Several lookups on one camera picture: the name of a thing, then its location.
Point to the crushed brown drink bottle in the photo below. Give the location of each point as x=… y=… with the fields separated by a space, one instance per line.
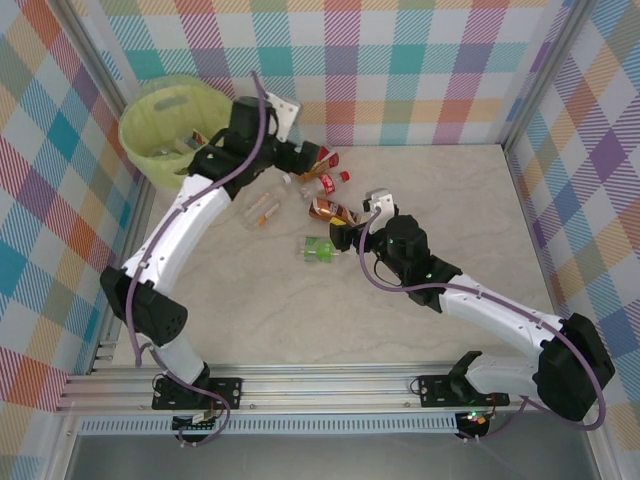
x=327 y=209

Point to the small cola bottle red cap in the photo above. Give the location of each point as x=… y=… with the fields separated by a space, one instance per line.
x=327 y=184

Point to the clear bottle green label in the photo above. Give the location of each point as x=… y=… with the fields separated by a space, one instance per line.
x=317 y=250

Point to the clear bottle orange stripes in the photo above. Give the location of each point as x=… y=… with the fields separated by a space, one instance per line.
x=260 y=210

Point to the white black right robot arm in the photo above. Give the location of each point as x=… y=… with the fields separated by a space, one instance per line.
x=500 y=312

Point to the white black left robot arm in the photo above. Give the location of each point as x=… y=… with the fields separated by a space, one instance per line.
x=180 y=230

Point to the light green plastic bin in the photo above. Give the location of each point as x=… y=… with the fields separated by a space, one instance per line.
x=150 y=125

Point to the right controller board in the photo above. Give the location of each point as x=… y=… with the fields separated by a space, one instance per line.
x=475 y=419

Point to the controller board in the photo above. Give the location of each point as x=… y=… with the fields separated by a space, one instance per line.
x=197 y=419
x=475 y=419

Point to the grey metal panel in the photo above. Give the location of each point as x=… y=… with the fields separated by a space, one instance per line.
x=325 y=460

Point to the left controller board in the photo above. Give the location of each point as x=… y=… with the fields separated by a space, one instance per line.
x=197 y=419

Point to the aluminium side rail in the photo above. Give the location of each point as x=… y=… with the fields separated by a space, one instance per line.
x=136 y=225

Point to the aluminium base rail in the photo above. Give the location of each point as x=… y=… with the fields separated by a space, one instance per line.
x=325 y=385

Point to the black right mount plate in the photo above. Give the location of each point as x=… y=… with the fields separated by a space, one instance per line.
x=435 y=390

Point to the black mount plate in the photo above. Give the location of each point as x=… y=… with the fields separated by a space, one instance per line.
x=227 y=390
x=435 y=390

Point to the aluminium left corner post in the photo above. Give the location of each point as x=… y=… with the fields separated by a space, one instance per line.
x=95 y=60

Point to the aluminium corner post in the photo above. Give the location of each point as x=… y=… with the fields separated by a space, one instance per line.
x=545 y=75
x=95 y=60

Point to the black left mount plate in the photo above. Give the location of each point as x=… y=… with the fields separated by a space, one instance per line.
x=227 y=390

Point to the aluminium right corner post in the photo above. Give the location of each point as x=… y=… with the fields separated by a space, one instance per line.
x=545 y=75

